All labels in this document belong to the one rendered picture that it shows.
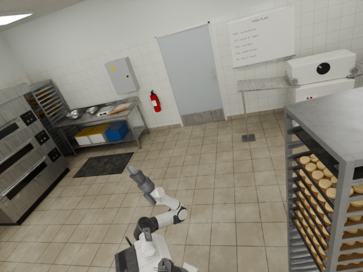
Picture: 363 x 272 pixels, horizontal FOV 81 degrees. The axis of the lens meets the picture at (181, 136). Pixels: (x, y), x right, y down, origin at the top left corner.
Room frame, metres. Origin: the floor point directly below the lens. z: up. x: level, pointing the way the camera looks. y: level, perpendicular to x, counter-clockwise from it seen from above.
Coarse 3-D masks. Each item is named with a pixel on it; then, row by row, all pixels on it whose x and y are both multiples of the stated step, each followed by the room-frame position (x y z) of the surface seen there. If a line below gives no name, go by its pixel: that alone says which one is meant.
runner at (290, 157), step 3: (294, 153) 0.93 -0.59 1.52; (297, 153) 0.92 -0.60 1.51; (300, 153) 0.92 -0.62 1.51; (303, 153) 0.92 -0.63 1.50; (306, 153) 0.91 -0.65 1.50; (309, 153) 0.91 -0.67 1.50; (312, 153) 0.91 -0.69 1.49; (288, 156) 0.93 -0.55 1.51; (291, 156) 0.93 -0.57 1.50; (294, 156) 0.92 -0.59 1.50; (297, 156) 0.92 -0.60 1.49; (300, 156) 0.92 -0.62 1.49; (288, 159) 0.92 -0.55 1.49; (291, 159) 0.92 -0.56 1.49
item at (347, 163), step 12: (348, 156) 0.51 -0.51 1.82; (348, 168) 0.48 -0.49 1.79; (348, 180) 0.48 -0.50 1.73; (336, 192) 0.51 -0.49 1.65; (348, 192) 0.48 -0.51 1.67; (336, 204) 0.50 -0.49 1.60; (336, 216) 0.50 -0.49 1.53; (336, 228) 0.49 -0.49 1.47; (336, 240) 0.48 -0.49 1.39; (336, 252) 0.48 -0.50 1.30; (336, 264) 0.48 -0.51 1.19
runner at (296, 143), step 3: (291, 141) 0.93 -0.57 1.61; (294, 141) 0.92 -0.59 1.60; (297, 141) 0.92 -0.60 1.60; (300, 141) 0.92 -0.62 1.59; (288, 144) 0.93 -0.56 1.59; (291, 144) 0.93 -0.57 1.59; (294, 144) 0.92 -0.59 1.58; (297, 144) 0.92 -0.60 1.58; (300, 144) 0.91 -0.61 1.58; (303, 144) 0.91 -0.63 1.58; (288, 147) 0.92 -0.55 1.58; (291, 147) 0.91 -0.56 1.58; (294, 147) 0.90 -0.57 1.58; (297, 147) 0.90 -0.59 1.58
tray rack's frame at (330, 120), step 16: (336, 96) 0.90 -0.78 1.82; (352, 96) 0.85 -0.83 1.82; (288, 112) 0.90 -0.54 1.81; (304, 112) 0.84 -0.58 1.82; (320, 112) 0.80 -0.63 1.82; (336, 112) 0.77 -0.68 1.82; (352, 112) 0.73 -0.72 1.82; (304, 128) 0.75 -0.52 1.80; (320, 128) 0.69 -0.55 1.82; (336, 128) 0.66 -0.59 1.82; (352, 128) 0.63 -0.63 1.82; (320, 144) 0.63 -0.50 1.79; (336, 144) 0.58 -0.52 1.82; (352, 144) 0.55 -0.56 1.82
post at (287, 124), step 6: (288, 126) 0.93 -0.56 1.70; (288, 138) 0.93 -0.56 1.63; (288, 150) 0.93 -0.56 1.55; (288, 162) 0.93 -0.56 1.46; (288, 174) 0.93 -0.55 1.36; (288, 186) 0.93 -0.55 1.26; (288, 204) 0.93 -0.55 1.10; (288, 222) 0.93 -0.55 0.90; (288, 228) 0.93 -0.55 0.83; (288, 234) 0.93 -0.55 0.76; (288, 240) 0.94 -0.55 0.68; (288, 246) 0.94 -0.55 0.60; (288, 252) 0.94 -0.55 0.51; (288, 258) 0.94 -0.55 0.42; (288, 264) 0.95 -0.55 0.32; (288, 270) 0.95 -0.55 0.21
